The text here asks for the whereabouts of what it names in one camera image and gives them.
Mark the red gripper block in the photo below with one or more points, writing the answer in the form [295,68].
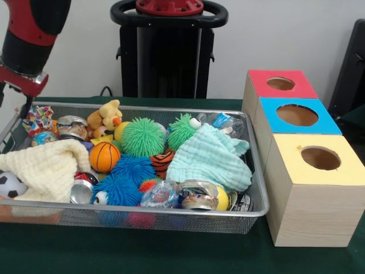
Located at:
[23,81]

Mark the colourful patterned knotted toy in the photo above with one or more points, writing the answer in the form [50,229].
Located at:
[39,121]

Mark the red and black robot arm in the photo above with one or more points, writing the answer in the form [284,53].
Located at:
[31,34]

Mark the clear mesh bin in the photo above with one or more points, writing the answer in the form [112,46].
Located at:
[199,221]

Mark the wooden box with three holes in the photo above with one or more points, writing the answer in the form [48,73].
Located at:
[313,211]

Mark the cream muslin cloth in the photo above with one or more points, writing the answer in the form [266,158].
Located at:
[48,171]

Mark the small black white soccer ball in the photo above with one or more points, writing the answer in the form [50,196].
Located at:
[10,185]

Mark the yellow plush animal toy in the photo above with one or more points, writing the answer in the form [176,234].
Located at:
[108,116]

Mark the small orange basketball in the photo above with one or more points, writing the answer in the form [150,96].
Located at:
[104,157]

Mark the green spiky rubber ball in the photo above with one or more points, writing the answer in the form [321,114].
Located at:
[142,138]

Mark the blue spiky rubber ball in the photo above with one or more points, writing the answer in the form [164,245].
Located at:
[134,166]

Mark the blue furry monster toy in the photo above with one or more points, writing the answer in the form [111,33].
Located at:
[122,191]

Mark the orange tiger striped ball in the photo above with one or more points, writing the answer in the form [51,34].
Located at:
[162,162]

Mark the green furry monster toy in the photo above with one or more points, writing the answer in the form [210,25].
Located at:
[179,132]

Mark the mint green muslin cloth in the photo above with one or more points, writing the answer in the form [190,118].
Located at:
[211,160]

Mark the dark green table cloth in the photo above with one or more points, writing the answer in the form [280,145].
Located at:
[171,251]

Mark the black upright panel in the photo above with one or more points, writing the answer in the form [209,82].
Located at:
[351,74]

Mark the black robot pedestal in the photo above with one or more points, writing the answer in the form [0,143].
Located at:
[165,57]

